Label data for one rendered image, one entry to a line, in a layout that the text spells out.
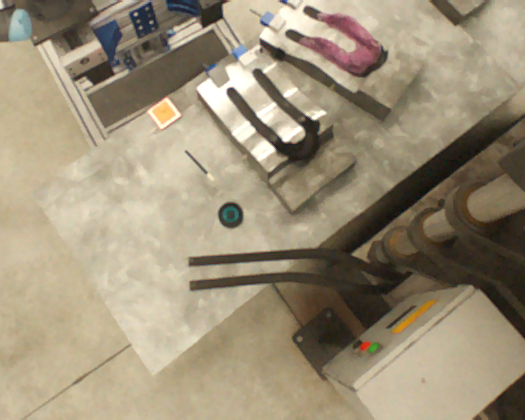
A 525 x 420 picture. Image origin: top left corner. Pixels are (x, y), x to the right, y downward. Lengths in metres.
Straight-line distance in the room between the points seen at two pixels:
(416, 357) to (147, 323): 0.90
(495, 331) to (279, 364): 1.51
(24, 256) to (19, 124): 0.65
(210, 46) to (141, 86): 0.38
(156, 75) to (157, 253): 1.08
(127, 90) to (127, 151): 0.78
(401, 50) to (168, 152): 0.83
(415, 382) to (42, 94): 2.30
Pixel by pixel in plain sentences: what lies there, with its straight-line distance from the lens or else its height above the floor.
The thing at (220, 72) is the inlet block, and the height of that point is 0.93.
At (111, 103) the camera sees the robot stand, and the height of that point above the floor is 0.21.
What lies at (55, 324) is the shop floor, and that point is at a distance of 2.67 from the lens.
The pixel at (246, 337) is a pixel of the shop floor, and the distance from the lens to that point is 2.54.
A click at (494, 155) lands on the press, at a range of 2.00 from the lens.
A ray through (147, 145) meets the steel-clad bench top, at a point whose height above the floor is 0.80.
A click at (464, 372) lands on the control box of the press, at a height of 1.47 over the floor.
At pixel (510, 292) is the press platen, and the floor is 1.29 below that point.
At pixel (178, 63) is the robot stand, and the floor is 0.21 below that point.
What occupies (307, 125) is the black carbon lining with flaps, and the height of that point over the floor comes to 0.90.
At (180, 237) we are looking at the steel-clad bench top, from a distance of 1.77.
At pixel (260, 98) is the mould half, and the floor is 0.88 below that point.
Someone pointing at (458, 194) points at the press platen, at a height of 1.54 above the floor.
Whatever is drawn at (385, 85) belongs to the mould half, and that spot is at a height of 0.91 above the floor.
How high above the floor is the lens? 2.54
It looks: 73 degrees down
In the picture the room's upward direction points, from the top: 7 degrees counter-clockwise
